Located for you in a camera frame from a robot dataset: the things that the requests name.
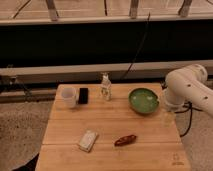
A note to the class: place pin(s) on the brown red chili pepper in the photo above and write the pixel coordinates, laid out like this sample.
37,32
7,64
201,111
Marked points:
125,140

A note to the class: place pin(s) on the black rectangular block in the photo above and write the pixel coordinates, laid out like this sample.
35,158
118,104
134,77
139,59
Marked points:
83,96

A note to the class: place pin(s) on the wooden table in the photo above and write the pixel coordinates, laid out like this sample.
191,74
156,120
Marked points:
156,148

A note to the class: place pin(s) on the clear glass bottle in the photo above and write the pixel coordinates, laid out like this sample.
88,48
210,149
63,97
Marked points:
106,86

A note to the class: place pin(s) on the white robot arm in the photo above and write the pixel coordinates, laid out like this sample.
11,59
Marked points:
186,84

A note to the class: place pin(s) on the translucent pale gripper body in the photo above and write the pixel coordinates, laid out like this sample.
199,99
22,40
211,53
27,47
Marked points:
168,117

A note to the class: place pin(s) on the white plastic cup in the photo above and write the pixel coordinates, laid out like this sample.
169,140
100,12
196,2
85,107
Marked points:
69,96

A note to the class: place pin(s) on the white rectangular sponge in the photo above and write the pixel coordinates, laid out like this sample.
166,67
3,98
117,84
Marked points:
88,140

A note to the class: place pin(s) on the green ceramic bowl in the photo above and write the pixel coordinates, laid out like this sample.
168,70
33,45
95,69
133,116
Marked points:
143,101

